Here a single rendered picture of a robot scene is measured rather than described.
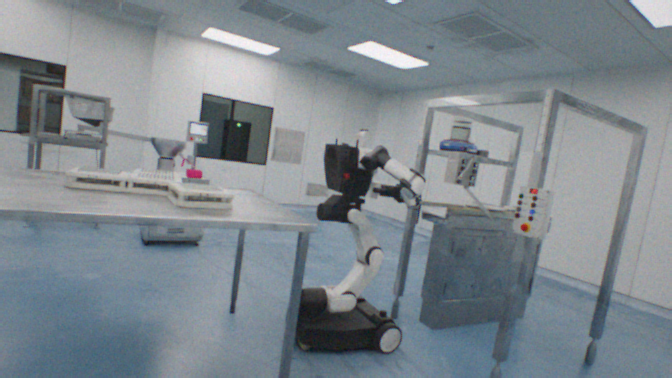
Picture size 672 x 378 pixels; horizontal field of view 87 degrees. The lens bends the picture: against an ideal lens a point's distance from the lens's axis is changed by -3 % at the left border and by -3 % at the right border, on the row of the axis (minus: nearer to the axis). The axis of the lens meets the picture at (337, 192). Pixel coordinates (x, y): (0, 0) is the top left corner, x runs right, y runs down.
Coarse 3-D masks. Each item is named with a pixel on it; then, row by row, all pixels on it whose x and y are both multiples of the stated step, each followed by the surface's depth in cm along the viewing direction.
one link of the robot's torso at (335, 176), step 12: (336, 144) 242; (348, 144) 224; (324, 156) 235; (336, 156) 221; (348, 156) 222; (360, 156) 222; (324, 168) 237; (336, 168) 222; (348, 168) 223; (360, 168) 224; (336, 180) 225; (348, 180) 224; (360, 180) 227; (348, 192) 227; (360, 192) 230
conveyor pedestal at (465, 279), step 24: (432, 240) 290; (456, 240) 279; (480, 240) 292; (504, 240) 307; (432, 264) 288; (456, 264) 283; (480, 264) 297; (504, 264) 312; (528, 264) 329; (432, 288) 285; (456, 288) 288; (480, 288) 302; (504, 288) 317; (528, 288) 335; (432, 312) 285; (456, 312) 293; (480, 312) 308
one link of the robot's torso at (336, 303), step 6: (324, 288) 245; (330, 288) 251; (330, 294) 236; (330, 300) 233; (336, 300) 234; (342, 300) 236; (348, 300) 238; (354, 300) 241; (330, 306) 232; (336, 306) 234; (342, 306) 237; (348, 306) 239; (354, 306) 243
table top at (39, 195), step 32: (0, 192) 131; (32, 192) 139; (64, 192) 149; (96, 192) 160; (256, 192) 247; (128, 224) 128; (160, 224) 133; (192, 224) 138; (224, 224) 144; (256, 224) 150; (288, 224) 157
